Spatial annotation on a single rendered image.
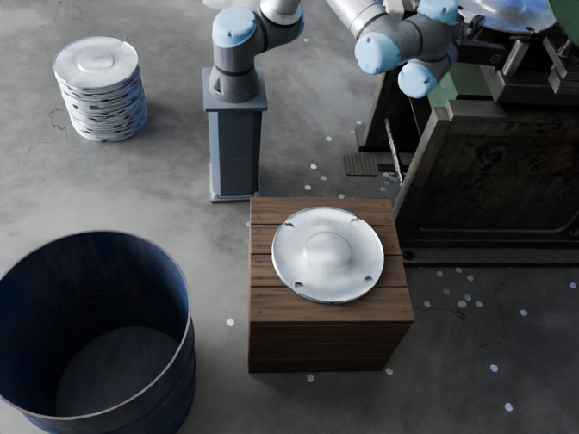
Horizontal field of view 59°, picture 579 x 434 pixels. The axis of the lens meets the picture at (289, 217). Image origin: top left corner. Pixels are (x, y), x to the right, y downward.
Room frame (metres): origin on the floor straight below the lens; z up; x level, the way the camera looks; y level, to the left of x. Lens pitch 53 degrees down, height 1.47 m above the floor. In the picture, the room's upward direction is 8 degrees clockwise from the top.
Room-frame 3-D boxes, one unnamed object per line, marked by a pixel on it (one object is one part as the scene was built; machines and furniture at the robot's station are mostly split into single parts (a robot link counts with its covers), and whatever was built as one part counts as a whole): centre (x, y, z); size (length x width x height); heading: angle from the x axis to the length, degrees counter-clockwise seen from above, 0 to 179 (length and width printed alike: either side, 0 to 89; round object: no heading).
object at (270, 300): (0.74, -0.11, 0.18); 0.40 x 0.38 x 0.35; 99
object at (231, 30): (1.23, 0.22, 0.62); 0.13 x 0.12 x 0.14; 134
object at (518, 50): (1.12, -0.49, 0.75); 0.03 x 0.03 x 0.10; 9
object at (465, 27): (1.07, -0.31, 0.80); 0.12 x 0.09 x 0.08; 151
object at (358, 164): (1.29, -0.45, 0.14); 0.59 x 0.10 x 0.05; 99
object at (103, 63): (1.47, 0.77, 0.26); 0.29 x 0.29 x 0.01
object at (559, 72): (1.15, -0.61, 0.76); 0.17 x 0.06 x 0.10; 9
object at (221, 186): (1.22, 0.22, 0.23); 0.19 x 0.19 x 0.45; 13
